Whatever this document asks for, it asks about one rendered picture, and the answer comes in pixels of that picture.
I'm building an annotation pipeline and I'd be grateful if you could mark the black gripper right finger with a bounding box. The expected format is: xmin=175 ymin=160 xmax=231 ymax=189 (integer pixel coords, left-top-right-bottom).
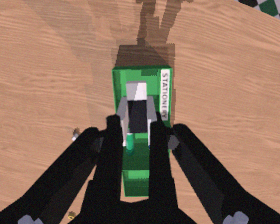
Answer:
xmin=147 ymin=96 xmax=280 ymax=224

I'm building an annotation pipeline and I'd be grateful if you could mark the green aa battery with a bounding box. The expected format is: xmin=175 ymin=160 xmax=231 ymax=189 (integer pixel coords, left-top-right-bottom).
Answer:
xmin=126 ymin=129 xmax=134 ymax=156

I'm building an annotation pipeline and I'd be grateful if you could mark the yellow hex nut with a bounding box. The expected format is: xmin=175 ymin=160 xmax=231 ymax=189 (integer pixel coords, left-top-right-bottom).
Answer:
xmin=68 ymin=213 xmax=75 ymax=220

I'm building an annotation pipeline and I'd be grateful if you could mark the grey metal bolt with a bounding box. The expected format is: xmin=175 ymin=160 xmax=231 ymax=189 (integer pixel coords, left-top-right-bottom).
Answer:
xmin=72 ymin=133 xmax=79 ymax=141

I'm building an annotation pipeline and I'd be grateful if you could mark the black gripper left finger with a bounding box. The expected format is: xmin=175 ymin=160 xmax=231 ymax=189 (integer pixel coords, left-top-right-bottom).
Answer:
xmin=0 ymin=97 xmax=129 ymax=224

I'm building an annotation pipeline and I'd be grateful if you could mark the green three-compartment bin rack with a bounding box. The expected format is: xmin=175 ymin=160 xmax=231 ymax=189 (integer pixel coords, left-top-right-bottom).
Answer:
xmin=111 ymin=65 xmax=172 ymax=197

